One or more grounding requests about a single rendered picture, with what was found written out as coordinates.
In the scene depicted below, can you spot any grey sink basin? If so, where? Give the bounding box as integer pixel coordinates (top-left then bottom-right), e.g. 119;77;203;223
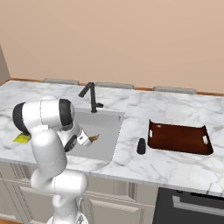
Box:
63;107;126;163

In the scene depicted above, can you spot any black sink faucet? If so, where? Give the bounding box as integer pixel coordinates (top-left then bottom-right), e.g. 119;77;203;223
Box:
78;81;104;114

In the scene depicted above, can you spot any orange brown produce item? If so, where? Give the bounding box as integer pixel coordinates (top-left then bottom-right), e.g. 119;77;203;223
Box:
88;133;101;144

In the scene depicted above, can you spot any dark brown tray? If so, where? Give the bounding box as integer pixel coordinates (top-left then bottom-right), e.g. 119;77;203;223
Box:
147;118;214;156

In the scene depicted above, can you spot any grey stool back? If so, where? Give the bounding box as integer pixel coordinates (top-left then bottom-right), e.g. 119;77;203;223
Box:
43;77;81;86
94;81;136;90
152;86;198;95

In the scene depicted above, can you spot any black shaker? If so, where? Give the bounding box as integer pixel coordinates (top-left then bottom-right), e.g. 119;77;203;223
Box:
136;137;147;156

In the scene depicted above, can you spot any beige false drawer front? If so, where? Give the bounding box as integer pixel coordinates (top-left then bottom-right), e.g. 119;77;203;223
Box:
86;174;137;202

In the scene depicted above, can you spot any yellow green flat item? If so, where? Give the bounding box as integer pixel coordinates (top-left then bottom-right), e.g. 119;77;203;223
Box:
12;132;32;144

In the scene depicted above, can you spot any beige cupboard door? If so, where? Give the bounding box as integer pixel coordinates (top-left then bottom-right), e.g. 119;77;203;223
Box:
17;185;58;224
86;198;147;224

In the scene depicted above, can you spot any black dishwasher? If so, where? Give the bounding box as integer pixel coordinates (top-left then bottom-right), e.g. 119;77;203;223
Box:
151;186;224;224

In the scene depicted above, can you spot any silver dishwasher handle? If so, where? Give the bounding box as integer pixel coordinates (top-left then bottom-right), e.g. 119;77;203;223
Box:
171;195;224;217

